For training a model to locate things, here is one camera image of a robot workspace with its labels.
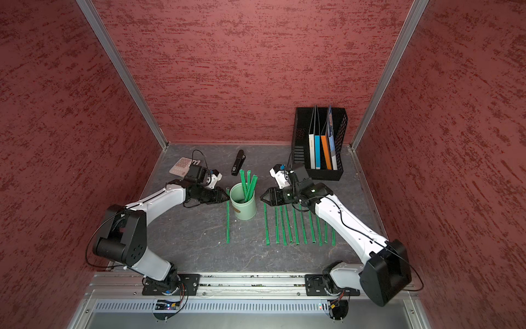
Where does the pale green storage cup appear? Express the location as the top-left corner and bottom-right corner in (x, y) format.
(230, 182), (257, 221)

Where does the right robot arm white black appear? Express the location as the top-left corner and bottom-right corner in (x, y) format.
(260, 183), (412, 307)

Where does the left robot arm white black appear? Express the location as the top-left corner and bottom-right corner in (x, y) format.
(93, 164), (229, 296)

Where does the green straw upright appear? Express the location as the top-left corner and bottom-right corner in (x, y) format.
(239, 169), (248, 202)

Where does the black stapler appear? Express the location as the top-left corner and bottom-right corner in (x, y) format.
(231, 149), (246, 176)

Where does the black mesh file organizer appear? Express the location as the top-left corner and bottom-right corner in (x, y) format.
(292, 106), (348, 181)

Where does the orange spine folder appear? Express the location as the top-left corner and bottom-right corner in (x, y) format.
(321, 124), (332, 170)

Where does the blue spine folder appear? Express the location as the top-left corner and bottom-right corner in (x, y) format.
(314, 106), (321, 169)

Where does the light blue folder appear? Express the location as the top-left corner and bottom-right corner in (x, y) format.
(326, 106), (338, 170)

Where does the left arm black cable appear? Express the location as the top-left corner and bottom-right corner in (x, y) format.
(191, 149), (210, 171)

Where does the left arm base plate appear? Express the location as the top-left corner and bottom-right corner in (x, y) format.
(142, 274), (201, 297)

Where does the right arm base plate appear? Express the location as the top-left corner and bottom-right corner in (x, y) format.
(305, 274), (360, 297)

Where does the aluminium mounting rail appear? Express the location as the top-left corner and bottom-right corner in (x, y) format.
(84, 271), (418, 300)

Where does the left aluminium corner post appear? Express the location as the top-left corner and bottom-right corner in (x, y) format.
(76, 0), (169, 151)

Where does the aluminium corner post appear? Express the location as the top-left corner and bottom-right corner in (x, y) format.
(351, 0), (429, 153)
(76, 0), (169, 151)

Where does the right aluminium corner post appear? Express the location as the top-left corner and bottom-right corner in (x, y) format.
(351, 0), (429, 153)

